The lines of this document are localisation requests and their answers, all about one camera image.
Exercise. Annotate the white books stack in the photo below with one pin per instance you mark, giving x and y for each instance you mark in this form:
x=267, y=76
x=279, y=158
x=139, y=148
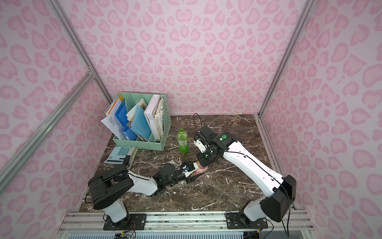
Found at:
x=153, y=114

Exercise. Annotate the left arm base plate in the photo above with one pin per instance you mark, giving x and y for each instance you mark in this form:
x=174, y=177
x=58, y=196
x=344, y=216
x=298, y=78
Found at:
x=131, y=222

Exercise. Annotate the light blue folder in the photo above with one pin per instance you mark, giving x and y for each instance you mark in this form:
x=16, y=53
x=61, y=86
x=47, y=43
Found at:
x=140, y=125

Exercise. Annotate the white paper sheets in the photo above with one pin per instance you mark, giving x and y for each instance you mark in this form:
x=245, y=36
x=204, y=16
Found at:
x=111, y=121

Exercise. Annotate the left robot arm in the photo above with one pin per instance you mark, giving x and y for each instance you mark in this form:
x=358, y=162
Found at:
x=106, y=190

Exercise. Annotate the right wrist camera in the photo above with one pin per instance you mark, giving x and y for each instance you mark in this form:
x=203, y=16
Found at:
x=200, y=145

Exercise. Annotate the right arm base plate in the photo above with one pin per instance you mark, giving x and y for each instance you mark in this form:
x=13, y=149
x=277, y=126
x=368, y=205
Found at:
x=237, y=220

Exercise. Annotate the green plastic file crate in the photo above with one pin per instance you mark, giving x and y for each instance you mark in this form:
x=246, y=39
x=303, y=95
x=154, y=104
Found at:
x=131, y=99

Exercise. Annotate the aluminium mounting rail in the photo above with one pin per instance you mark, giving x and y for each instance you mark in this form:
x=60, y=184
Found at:
x=177, y=222

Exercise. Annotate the pink drink bottle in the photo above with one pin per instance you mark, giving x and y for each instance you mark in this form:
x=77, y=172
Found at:
x=200, y=170

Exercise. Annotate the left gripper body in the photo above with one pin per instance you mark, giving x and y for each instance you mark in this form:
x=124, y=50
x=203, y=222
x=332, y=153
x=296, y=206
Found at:
x=187, y=174

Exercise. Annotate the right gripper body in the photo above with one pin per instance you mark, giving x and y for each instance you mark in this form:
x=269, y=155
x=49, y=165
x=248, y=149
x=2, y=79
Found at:
x=206, y=158

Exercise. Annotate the calculator with handset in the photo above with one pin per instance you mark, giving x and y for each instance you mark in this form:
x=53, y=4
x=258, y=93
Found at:
x=122, y=155

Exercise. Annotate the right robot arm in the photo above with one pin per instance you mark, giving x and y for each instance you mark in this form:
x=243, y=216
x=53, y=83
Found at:
x=279, y=191

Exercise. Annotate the green soda bottle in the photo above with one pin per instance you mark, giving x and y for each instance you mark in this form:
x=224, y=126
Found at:
x=182, y=138

